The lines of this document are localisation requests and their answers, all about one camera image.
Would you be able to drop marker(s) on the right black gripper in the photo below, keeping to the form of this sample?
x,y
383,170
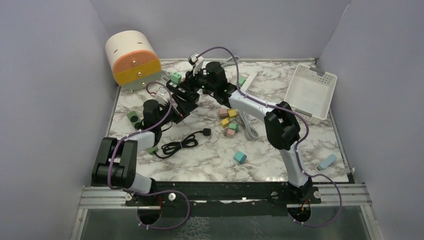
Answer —
x,y
190,79

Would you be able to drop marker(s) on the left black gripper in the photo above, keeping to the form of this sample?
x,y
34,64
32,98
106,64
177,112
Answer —
x,y
182,109

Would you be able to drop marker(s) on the black power strip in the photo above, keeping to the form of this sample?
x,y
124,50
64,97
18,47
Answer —
x,y
182,91

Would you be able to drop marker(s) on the green plug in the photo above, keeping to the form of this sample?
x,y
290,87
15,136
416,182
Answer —
x,y
175,78
241,81

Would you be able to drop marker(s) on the pink plug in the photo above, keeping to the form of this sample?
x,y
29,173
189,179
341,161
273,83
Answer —
x,y
223,113
229,133

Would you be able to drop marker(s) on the yellow plug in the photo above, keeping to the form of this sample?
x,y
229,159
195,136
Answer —
x,y
232,113
225,122

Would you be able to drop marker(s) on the green power strip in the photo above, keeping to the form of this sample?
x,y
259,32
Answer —
x,y
137,123

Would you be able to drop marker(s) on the white power strip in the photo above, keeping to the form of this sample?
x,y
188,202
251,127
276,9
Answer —
x,y
249,80

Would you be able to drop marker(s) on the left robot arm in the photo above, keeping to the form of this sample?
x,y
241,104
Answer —
x,y
116,161

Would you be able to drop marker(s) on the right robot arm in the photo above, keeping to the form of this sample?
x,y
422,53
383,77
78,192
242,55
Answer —
x,y
281,126

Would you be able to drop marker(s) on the round cream drawer cabinet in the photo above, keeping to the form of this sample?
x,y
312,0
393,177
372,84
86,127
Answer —
x,y
132,60

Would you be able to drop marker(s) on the white plastic basket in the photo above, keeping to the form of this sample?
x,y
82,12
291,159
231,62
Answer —
x,y
310,93

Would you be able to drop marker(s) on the light blue small device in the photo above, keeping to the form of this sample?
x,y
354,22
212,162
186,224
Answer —
x,y
326,163

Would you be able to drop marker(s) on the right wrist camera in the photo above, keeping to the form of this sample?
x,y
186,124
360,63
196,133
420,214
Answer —
x,y
196,61

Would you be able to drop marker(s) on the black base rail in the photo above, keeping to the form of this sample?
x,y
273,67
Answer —
x,y
281,192

